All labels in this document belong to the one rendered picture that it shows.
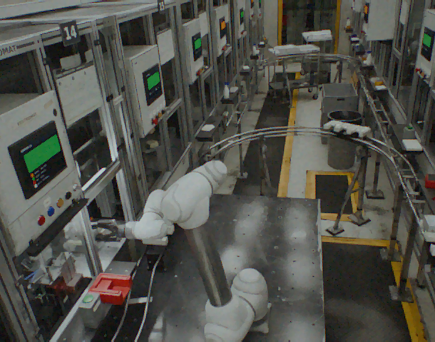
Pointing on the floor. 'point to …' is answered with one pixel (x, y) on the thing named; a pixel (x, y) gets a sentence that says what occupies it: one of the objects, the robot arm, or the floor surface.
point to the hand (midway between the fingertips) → (93, 231)
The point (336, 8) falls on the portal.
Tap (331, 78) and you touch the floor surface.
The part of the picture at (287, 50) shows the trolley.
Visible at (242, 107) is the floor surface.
